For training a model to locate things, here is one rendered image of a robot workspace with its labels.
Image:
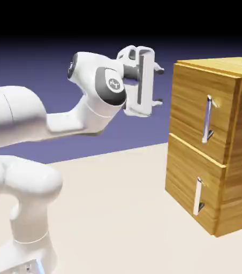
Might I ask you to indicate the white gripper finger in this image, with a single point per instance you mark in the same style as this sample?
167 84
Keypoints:
159 68
157 102

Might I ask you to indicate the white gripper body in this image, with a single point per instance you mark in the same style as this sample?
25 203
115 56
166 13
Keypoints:
147 81

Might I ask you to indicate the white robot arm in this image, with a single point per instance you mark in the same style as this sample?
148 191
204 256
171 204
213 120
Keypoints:
26 111

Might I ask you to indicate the large wood cabinet door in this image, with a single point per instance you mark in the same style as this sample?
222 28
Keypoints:
189 102

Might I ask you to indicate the small wood cabinet door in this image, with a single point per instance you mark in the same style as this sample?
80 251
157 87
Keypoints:
183 182

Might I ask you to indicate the light wood cabinet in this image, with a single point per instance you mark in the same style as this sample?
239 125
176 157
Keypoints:
241 149

